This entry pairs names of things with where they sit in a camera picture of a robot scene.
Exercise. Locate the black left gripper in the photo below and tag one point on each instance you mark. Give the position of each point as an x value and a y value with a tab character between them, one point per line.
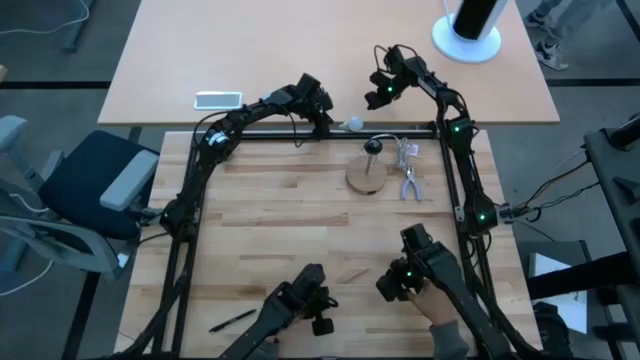
315	102

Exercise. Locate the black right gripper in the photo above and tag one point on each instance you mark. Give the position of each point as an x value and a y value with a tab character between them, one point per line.
390	89

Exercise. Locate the white lightbulb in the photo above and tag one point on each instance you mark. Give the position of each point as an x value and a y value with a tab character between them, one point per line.
354	123

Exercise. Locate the wooden base table lamp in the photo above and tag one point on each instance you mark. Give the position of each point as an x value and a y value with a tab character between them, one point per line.
366	180

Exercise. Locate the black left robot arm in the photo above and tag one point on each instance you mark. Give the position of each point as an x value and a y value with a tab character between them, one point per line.
200	175

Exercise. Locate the person's right forearm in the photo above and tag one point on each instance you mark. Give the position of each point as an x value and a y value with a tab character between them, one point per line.
450	342

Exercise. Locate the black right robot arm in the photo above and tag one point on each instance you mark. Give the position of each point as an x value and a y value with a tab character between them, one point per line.
470	175

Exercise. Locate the purple cylinder object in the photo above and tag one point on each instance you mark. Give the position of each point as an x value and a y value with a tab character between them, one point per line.
411	177

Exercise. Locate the white black tower column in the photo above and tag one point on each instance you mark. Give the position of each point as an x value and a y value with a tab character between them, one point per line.
467	47

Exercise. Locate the small patterned round container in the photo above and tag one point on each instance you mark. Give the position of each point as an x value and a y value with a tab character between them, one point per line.
218	140

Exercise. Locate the tan table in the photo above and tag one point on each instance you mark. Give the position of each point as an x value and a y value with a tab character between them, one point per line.
250	50

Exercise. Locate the white smartphone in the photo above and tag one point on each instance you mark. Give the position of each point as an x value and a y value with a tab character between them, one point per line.
218	100

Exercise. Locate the person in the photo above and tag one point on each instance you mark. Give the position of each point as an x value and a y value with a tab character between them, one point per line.
550	52

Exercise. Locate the person's right hand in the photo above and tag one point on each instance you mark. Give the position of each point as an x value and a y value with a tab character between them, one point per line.
432	305

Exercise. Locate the black pen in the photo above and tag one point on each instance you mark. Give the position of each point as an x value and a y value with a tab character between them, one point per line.
232	321

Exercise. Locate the white paper sheet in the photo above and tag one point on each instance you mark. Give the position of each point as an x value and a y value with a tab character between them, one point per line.
545	265

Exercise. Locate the dark office chair grey armrests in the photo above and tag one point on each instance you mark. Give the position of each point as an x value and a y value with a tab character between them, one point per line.
85	185

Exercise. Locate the black equipment stand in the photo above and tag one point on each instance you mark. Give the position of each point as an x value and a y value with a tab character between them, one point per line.
615	175

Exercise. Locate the black bag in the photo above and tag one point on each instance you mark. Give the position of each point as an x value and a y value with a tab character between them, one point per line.
552	330

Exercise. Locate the black rig frame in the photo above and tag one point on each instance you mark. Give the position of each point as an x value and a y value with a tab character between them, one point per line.
260	135

